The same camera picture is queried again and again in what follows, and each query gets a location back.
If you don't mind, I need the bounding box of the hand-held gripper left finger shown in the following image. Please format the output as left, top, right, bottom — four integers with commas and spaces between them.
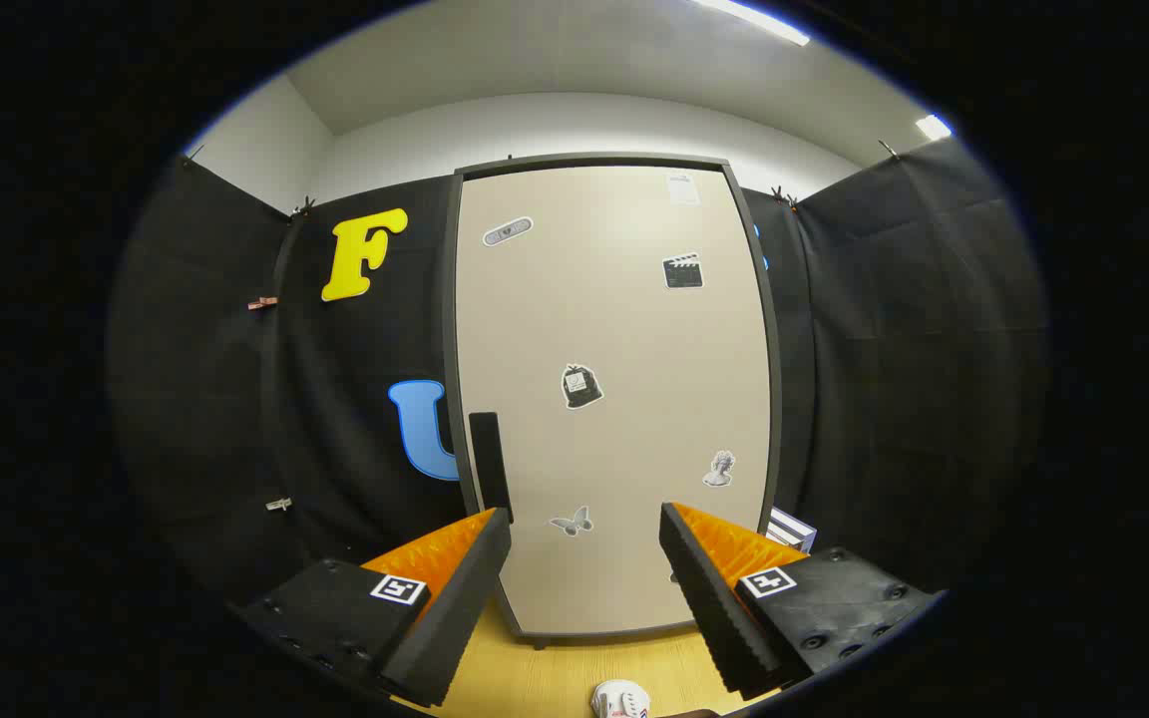
233, 507, 514, 709

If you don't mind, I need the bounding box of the long ceiling light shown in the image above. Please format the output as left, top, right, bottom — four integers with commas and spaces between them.
694, 0, 811, 47

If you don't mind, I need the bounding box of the black backdrop cloth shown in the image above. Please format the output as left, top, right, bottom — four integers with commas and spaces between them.
106, 135, 1049, 609

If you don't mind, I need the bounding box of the dark grey shoe cabinet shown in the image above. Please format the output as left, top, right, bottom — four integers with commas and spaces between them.
442, 152, 783, 649

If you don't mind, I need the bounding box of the white shoe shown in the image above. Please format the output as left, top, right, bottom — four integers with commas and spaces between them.
591, 680, 651, 718

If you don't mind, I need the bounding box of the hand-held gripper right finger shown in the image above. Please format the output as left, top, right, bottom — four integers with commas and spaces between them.
658, 501, 943, 701

